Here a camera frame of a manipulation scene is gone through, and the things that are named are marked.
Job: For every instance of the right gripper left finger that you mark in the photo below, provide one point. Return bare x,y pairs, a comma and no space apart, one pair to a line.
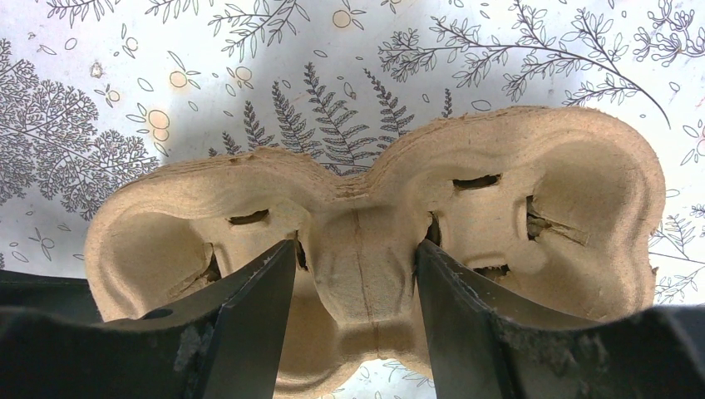
223,341

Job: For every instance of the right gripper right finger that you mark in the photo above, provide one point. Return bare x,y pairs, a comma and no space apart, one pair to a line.
485,341

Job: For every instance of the brown pulp cup carrier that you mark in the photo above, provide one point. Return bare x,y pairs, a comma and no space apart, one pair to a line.
557,204

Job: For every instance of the floral table mat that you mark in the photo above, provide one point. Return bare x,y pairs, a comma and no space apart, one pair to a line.
94,92

